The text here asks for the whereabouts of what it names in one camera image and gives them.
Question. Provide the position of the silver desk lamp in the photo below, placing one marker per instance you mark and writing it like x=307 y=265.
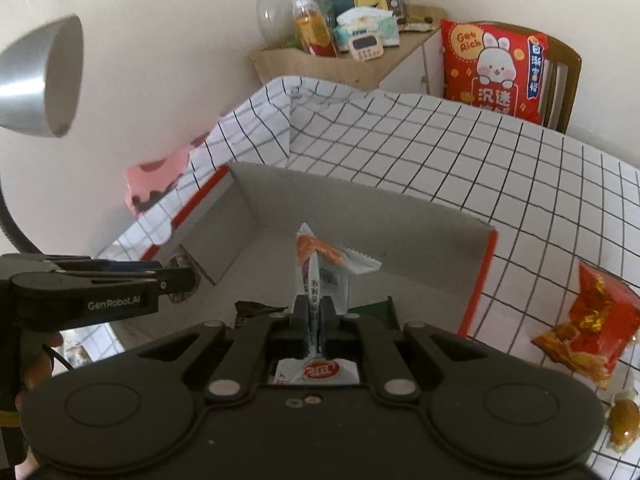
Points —
x=45 y=75

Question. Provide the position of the person's left hand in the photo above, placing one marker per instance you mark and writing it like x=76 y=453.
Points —
x=32 y=375

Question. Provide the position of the white checked tablecloth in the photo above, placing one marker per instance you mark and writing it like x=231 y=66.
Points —
x=450 y=160

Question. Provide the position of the orange drink bottle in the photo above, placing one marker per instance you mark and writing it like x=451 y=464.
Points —
x=312 y=27

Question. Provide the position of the white timer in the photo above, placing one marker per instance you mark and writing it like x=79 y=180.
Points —
x=366 y=47

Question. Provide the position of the red rabbit cushion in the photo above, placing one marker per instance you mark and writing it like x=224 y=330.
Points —
x=492 y=72

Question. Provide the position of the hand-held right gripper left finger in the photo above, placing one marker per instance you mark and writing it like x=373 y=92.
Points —
x=300 y=327

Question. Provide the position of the green snack packet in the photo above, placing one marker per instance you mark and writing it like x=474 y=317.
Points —
x=376 y=312

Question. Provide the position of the amber jelly packet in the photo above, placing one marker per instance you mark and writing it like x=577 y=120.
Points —
x=622 y=425

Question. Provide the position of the wooden side shelf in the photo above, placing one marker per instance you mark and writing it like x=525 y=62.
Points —
x=380 y=69

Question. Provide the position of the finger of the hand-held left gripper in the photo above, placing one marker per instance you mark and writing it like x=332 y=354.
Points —
x=175 y=284
x=110 y=264

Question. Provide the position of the tissue pack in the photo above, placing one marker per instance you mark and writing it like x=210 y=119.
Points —
x=370 y=27

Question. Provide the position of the white snack packet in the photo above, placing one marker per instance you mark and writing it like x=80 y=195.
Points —
x=325 y=270

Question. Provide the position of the black snack packet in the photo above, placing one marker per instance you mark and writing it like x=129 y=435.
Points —
x=257 y=310

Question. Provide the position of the pink cloth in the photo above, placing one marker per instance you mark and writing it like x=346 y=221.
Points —
x=150 y=180

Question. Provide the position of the red cardboard box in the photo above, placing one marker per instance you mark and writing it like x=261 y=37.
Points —
x=350 y=220

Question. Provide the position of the red chips packet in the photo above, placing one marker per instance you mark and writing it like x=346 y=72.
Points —
x=592 y=325

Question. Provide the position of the wooden chair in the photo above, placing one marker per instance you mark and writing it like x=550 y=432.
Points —
x=562 y=85

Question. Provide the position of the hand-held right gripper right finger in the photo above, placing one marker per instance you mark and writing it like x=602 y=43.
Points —
x=327 y=327

